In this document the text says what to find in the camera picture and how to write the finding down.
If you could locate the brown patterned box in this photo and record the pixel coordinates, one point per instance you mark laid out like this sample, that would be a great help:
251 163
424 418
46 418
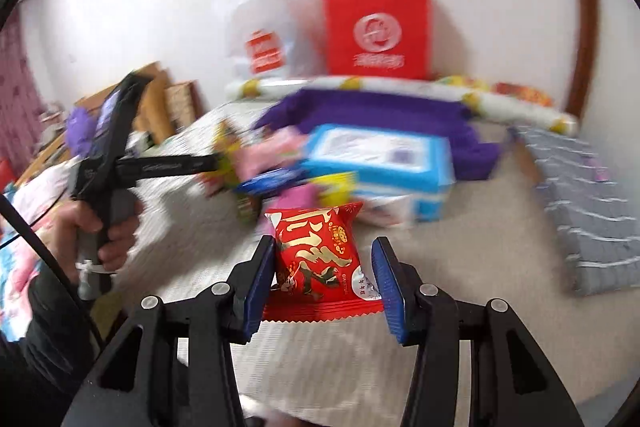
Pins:
184 104

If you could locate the green snack packet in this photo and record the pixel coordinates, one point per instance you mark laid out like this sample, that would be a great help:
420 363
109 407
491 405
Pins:
248 208

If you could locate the magenta snack packet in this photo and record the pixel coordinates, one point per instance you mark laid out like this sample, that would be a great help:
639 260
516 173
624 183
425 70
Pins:
299 197

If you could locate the orange chip bag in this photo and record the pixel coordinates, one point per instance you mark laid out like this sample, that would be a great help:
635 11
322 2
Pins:
523 93

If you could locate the grey checked folded cloth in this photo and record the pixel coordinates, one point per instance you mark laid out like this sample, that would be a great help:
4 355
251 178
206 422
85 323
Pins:
594 222

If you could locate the white Miniso plastic bag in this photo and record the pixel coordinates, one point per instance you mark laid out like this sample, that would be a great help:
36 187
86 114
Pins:
276 38

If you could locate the brown wooden door frame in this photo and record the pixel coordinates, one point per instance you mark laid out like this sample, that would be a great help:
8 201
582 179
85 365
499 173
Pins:
585 58

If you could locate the red gold snack packet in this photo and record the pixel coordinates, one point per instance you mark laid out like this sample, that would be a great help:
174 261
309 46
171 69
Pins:
319 274

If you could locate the lemon print paper roll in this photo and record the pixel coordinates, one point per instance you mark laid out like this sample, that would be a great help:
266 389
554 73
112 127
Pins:
488 105

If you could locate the blue cookie packet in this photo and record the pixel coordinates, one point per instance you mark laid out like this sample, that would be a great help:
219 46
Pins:
271 182

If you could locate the yellow snack packet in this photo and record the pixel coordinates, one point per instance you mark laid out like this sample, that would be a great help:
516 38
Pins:
334 189

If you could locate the person's left hand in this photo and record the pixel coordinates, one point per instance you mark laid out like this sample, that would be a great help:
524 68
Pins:
74 217

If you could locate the blue white tissue box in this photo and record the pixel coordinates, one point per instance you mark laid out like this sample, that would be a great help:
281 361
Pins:
386 162

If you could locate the pink snack packet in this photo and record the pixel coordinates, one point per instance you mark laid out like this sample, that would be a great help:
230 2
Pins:
283 148

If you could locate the red paper shopping bag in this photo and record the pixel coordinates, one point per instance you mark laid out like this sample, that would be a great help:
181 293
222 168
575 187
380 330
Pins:
379 38

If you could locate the yellow chip bag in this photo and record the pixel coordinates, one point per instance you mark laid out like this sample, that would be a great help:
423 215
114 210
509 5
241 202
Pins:
465 82

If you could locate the purple towel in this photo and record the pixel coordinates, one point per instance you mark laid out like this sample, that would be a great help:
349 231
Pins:
306 109

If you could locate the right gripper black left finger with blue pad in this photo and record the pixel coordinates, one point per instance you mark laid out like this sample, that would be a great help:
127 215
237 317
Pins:
170 364

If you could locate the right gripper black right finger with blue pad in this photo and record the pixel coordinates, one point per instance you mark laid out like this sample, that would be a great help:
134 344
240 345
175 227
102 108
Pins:
512 382

